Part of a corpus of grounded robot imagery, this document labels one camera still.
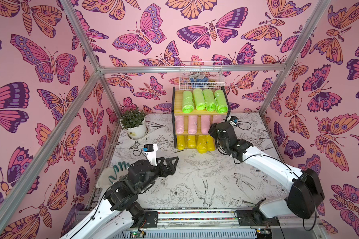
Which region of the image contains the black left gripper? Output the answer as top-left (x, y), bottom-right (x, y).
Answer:
top-left (135, 156), bottom-right (178, 194)

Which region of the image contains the pink roll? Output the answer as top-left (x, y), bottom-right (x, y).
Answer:
top-left (200, 115), bottom-right (210, 135)
top-left (212, 115), bottom-right (224, 123)
top-left (187, 115), bottom-right (197, 135)
top-left (175, 115), bottom-right (184, 134)

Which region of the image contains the yellow roll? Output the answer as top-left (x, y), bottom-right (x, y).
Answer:
top-left (187, 135), bottom-right (196, 149)
top-left (205, 135), bottom-right (215, 152)
top-left (196, 135), bottom-right (207, 154)
top-left (177, 135), bottom-right (185, 150)

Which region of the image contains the green roll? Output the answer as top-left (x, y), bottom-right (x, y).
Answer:
top-left (214, 90), bottom-right (228, 114)
top-left (192, 88), bottom-right (206, 111)
top-left (203, 89), bottom-right (216, 112)
top-left (182, 91), bottom-right (195, 114)

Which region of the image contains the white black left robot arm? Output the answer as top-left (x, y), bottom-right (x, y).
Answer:
top-left (62, 157), bottom-right (179, 239)

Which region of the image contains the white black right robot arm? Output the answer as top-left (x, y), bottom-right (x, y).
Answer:
top-left (208, 121), bottom-right (325, 225)

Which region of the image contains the wooden three-tier shelf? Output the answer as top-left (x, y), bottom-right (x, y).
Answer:
top-left (171, 87), bottom-right (232, 149)

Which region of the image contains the potted green plant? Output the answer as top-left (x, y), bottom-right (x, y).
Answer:
top-left (121, 108), bottom-right (148, 140)

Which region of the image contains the white green work glove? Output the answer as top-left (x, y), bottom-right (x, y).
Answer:
top-left (96, 161), bottom-right (130, 189)

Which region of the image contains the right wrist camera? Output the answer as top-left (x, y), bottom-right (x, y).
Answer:
top-left (227, 116), bottom-right (239, 125)

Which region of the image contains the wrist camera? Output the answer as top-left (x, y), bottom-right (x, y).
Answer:
top-left (227, 116), bottom-right (239, 125)
top-left (143, 144), bottom-right (158, 166)

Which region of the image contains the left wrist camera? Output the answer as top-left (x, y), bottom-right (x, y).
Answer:
top-left (143, 144), bottom-right (158, 166)

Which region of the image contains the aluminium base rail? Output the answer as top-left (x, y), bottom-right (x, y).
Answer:
top-left (68, 206), bottom-right (324, 239)

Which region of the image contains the white wire basket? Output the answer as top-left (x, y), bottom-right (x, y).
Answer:
top-left (178, 62), bottom-right (225, 91)

